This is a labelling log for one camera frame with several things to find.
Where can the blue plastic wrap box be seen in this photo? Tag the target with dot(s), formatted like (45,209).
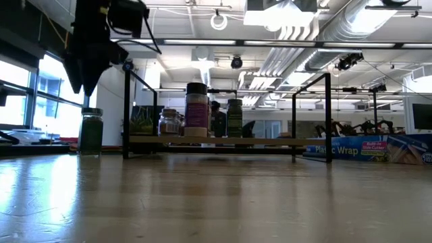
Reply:
(337,150)

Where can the black office chair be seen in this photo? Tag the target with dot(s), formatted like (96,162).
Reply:
(249,131)

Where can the green-lid herb jar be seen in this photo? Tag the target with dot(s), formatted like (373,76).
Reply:
(91,135)
(234,118)

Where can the silver round air duct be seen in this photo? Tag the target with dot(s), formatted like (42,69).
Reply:
(351,23)

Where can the wooden shelf black frame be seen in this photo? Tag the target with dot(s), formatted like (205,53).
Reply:
(253,141)

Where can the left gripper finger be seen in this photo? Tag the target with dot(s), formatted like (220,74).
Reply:
(101,60)
(75,71)

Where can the white ceiling air unit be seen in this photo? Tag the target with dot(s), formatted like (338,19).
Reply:
(280,17)

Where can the yellow tag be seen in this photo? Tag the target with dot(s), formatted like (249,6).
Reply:
(104,10)

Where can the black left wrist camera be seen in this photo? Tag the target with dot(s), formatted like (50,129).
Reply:
(127,18)

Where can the black ceiling camera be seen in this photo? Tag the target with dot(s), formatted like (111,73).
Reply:
(127,65)
(349,60)
(236,62)

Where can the LED light bar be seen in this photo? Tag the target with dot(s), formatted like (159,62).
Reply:
(199,42)

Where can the ribbed flat ceiling duct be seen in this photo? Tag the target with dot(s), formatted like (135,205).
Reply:
(287,57)

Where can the white ceiling duct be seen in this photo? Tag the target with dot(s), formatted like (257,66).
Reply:
(204,64)

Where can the black idle robot arm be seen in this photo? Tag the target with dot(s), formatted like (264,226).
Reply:
(337,129)
(374,129)

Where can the black flat monitor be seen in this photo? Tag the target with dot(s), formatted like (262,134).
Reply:
(422,116)

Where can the person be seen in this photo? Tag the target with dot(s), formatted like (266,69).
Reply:
(219,125)

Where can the small potted green plant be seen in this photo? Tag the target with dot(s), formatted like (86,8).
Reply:
(143,125)

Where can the black-lid purple-label spice jar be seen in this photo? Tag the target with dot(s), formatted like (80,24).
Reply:
(196,114)

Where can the red folder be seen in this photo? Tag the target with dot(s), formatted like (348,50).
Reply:
(113,148)

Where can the black aluminium table frame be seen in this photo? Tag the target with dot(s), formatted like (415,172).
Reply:
(33,150)

